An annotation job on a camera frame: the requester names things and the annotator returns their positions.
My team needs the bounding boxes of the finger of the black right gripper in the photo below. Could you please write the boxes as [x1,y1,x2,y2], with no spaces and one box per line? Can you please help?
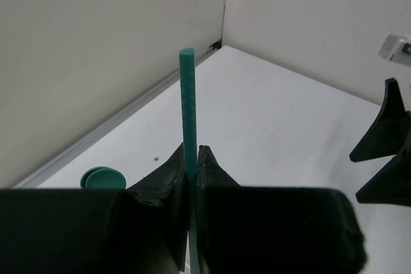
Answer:
[356,150,410,205]
[349,78,410,162]

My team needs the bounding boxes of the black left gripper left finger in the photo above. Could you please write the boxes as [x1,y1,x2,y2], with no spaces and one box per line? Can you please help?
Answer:
[1,147,188,273]

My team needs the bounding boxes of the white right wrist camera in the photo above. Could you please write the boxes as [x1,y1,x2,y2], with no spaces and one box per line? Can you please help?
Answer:
[378,34,410,67]

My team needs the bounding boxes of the teal chopstick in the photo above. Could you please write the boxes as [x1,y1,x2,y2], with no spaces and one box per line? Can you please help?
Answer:
[179,48,200,273]

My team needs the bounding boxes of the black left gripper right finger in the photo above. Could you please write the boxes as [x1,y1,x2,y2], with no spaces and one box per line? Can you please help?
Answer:
[197,146,366,273]

